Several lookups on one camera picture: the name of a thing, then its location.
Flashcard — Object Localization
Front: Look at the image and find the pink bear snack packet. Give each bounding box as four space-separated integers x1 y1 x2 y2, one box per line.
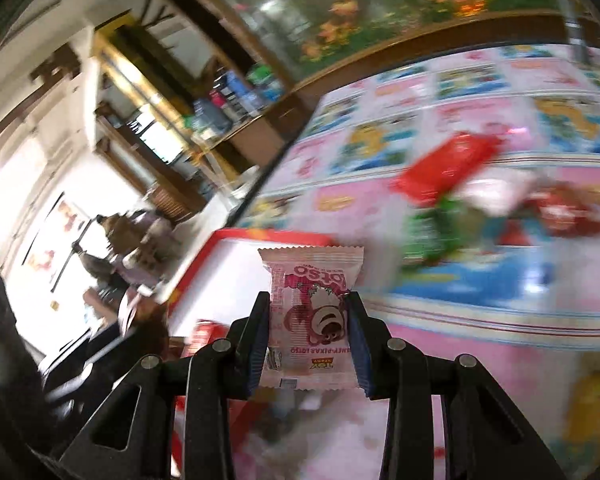
259 246 364 390

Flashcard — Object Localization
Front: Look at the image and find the red flower snack packet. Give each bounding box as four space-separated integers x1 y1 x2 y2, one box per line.
524 182 600 238

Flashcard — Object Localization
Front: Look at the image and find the red gift box tray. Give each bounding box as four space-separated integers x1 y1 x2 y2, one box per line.
168 228 332 479

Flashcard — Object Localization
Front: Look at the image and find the green snack packet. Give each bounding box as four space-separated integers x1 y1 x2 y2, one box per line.
401 197 466 271

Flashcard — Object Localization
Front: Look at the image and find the seated person brown jacket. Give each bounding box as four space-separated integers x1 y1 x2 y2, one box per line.
95 214 145 257

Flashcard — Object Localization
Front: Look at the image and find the long red snack bag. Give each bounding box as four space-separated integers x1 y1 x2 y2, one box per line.
390 132 503 208

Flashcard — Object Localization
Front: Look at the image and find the colourful cartoon tablecloth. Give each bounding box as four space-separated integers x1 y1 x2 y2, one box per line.
235 44 600 479

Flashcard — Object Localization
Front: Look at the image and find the white pink snack packet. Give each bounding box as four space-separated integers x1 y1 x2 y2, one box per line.
452 167 538 218

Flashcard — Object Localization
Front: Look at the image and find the blue thermos bottle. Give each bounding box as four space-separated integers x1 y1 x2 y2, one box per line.
226 70 260 115

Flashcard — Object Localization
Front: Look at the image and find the wooden flower display cabinet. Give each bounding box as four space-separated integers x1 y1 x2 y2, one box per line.
166 0 600 168

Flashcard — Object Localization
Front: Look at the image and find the framed wall painting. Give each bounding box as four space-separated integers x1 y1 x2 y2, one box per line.
22 192 90 292

